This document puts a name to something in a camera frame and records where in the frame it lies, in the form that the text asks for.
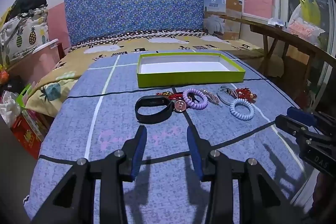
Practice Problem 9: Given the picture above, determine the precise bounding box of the light blue spiral hair tie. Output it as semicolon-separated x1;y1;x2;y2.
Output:
229;98;255;121

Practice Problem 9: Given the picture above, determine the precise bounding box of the red bead hair clip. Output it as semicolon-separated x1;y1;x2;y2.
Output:
235;88;257;103

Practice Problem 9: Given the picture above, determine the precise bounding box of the grey hair ties bundle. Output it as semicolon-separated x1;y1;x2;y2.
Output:
216;85;238;106

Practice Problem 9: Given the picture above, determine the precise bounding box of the pink rhinestone hair clip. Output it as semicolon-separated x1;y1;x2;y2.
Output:
201;89;221;107

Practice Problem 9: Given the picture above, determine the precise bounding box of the purple spiral hair tie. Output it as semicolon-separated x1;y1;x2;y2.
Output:
182;88;209;110

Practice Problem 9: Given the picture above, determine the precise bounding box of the black cord round charm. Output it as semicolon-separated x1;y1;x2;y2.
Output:
174;100;187;113

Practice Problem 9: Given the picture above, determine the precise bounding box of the red gold knot ornament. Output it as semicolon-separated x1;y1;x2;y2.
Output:
156;91;183;101

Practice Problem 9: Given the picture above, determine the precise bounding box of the black wristband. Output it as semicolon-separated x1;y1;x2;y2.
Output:
134;95;174;124

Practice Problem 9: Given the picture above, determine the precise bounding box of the red box on floor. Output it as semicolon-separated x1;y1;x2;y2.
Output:
11;113;46;160

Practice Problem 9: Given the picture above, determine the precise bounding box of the pink patterned package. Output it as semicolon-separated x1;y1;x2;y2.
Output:
287;18;325;44

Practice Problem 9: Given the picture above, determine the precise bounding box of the wooden table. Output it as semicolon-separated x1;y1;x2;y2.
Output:
219;15;335;85

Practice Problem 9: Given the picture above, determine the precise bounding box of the blue grid bedspread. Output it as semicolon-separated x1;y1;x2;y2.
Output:
23;53;312;223

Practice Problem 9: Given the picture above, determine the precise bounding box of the yellow green bag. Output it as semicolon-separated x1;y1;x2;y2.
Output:
299;0;321;27

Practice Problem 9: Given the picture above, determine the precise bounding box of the white plastic bag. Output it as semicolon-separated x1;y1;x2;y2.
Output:
0;90;21;127

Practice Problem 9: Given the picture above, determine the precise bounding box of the tan cartoon bed sheet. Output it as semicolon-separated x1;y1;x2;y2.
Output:
26;30;264;117

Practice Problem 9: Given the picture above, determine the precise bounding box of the cardboard box with picture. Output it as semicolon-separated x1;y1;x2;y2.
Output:
203;0;243;40

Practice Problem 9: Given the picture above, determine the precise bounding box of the pink storage box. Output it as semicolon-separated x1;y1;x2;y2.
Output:
8;39;65;84

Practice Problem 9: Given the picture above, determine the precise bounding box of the green shallow cardboard box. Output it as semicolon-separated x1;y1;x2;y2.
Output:
137;52;245;88

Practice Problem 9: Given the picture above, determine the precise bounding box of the pineapple print bag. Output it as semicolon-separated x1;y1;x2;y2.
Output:
1;6;50;68

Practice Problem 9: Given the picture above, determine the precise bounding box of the black clothing pile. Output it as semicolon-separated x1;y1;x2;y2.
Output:
10;0;47;18

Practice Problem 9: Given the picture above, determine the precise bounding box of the blue patterned headboard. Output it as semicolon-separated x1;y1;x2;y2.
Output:
64;0;204;46

